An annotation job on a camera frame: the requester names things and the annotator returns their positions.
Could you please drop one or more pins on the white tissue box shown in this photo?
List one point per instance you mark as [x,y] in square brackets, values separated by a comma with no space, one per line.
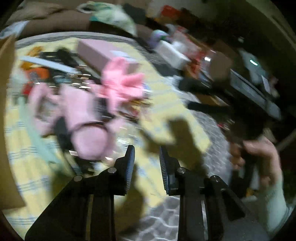
[171,54]

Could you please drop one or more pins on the round purple green toy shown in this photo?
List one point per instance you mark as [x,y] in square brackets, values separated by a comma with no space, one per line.
[158,36]

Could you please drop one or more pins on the pink rose cloth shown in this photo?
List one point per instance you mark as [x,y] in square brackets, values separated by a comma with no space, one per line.
[120,81]

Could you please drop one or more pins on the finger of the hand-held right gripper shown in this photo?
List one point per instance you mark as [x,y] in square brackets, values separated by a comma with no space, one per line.
[196,84]
[208,107]

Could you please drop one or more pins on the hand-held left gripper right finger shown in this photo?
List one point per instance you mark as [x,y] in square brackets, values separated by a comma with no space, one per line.
[164,169]

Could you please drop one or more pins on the brown pillow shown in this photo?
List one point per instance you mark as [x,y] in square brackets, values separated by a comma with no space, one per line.
[37,9]

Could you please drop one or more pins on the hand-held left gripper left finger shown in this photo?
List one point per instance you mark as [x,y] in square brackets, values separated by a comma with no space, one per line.
[130,166]

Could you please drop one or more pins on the green and white plastic bag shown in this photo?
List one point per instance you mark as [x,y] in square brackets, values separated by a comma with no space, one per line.
[111,16]

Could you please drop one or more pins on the brown cardboard box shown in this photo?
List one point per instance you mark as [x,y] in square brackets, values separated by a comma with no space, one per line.
[7,139]

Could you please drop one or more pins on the white papers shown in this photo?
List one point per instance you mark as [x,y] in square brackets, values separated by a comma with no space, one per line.
[13,27]

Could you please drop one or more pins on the brown sofa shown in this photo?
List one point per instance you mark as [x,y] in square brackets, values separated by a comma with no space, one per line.
[57,20]

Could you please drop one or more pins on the orange card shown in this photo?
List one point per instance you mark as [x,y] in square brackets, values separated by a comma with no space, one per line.
[41,71]

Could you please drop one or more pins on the pale pink fluffy cloth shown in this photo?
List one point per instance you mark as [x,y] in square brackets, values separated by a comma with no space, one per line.
[78,104]

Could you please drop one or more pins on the pile of red snack packets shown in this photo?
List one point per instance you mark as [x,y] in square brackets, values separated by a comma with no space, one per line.
[196,55]

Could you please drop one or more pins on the black booklet gold print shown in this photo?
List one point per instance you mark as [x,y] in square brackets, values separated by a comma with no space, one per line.
[67,56]

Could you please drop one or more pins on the yellow checked cloth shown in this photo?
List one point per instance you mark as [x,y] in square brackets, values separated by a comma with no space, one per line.
[34,185]

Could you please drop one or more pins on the white nail file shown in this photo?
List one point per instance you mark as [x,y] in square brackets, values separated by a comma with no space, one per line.
[46,62]

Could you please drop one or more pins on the person's right forearm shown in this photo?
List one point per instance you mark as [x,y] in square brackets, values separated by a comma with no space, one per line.
[275,208]

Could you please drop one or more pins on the red packet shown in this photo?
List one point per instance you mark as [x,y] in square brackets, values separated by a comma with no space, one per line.
[170,11]

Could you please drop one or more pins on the person's right hand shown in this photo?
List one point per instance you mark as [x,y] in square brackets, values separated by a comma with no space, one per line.
[261,157]

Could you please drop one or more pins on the pink box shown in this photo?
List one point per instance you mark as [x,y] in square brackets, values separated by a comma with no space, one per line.
[97,51]

